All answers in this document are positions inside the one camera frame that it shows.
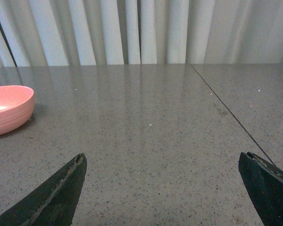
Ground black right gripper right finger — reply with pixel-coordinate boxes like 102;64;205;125
239;152;283;226

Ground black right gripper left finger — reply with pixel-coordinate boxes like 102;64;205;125
0;153;87;226

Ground pink plastic bowl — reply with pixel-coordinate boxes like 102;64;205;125
0;85;35;135

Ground white pleated curtain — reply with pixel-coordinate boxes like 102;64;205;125
0;0;283;67

